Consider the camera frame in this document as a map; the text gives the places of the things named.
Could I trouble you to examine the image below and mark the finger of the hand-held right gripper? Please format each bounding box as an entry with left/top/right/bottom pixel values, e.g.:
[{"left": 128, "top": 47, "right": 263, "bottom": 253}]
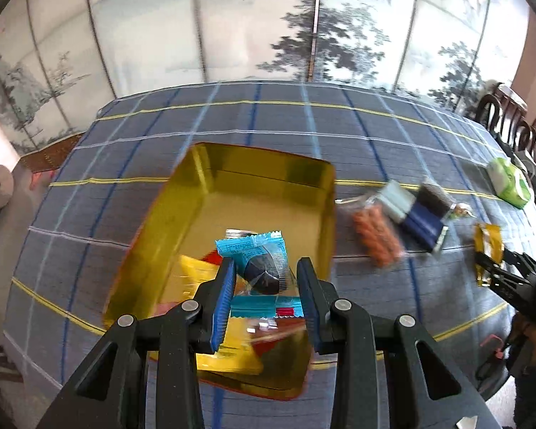
[
  {"left": 475, "top": 252, "right": 519, "bottom": 293},
  {"left": 502, "top": 249, "right": 536, "bottom": 278}
]

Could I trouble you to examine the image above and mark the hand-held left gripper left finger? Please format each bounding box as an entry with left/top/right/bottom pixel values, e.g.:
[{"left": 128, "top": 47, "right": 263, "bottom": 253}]
[{"left": 36, "top": 257, "right": 237, "bottom": 429}]

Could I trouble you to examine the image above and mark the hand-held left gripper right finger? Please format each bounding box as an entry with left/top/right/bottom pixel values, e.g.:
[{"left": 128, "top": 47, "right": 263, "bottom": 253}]
[{"left": 296, "top": 257, "right": 503, "bottom": 429}]

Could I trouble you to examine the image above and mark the yellow snack packet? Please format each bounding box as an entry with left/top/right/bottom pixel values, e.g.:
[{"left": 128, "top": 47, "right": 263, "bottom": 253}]
[
  {"left": 473, "top": 222, "right": 505, "bottom": 287},
  {"left": 179, "top": 255, "right": 265, "bottom": 375}
]

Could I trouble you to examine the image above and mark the teal snack packet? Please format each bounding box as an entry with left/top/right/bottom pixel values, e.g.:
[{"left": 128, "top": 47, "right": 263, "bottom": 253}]
[
  {"left": 215, "top": 229, "right": 291, "bottom": 296},
  {"left": 230, "top": 295, "right": 305, "bottom": 319}
]

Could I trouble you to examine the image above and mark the small clear brown snack packet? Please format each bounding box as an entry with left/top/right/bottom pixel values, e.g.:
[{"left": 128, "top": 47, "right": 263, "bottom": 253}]
[{"left": 447, "top": 201, "right": 472, "bottom": 220}]

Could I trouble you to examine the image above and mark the dark blue snack packet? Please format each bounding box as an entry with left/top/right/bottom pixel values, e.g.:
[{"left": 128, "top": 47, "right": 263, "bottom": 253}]
[{"left": 402, "top": 206, "right": 450, "bottom": 253}]

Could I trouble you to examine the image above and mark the clear packet of orange snacks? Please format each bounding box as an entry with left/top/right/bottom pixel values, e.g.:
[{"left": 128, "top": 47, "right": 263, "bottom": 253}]
[{"left": 351, "top": 203, "right": 405, "bottom": 269}]

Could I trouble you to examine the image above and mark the red tin with gold inside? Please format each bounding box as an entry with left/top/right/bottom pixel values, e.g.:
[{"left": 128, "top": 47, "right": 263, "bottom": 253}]
[{"left": 103, "top": 142, "right": 338, "bottom": 400}]

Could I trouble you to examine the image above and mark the grey white snack packet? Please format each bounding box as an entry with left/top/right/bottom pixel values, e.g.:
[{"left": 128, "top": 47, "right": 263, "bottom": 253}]
[{"left": 377, "top": 181, "right": 416, "bottom": 224}]

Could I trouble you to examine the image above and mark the green tissue pack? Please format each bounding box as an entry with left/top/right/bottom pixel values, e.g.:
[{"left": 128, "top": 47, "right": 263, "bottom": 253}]
[{"left": 487, "top": 157, "right": 532, "bottom": 210}]

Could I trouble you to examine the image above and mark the brown wooden furniture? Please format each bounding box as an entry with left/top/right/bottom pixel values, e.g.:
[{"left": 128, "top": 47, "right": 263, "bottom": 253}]
[{"left": 20, "top": 133, "right": 88, "bottom": 175}]

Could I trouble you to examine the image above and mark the painted folding screen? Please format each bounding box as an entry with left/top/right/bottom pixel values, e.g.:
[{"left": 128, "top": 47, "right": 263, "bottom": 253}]
[{"left": 0, "top": 0, "right": 530, "bottom": 157}]

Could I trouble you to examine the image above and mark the pink cord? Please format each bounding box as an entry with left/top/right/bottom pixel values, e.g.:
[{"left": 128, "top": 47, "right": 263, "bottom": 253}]
[{"left": 481, "top": 334, "right": 505, "bottom": 359}]

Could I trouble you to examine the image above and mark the black strap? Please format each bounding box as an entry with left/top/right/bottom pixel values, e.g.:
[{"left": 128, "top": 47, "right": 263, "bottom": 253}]
[{"left": 475, "top": 344, "right": 511, "bottom": 381}]

